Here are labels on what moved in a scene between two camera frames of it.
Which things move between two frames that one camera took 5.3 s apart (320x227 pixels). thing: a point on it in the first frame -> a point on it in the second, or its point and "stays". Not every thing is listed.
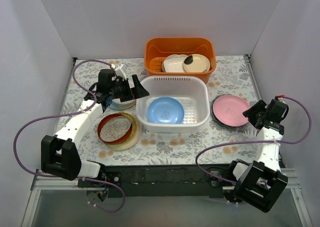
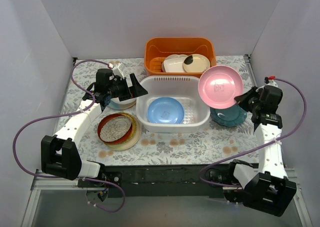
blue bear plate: (165, 110) stays
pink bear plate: (228, 110) -> (219, 85)
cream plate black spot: (196, 63) stays
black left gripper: (132, 92) stays
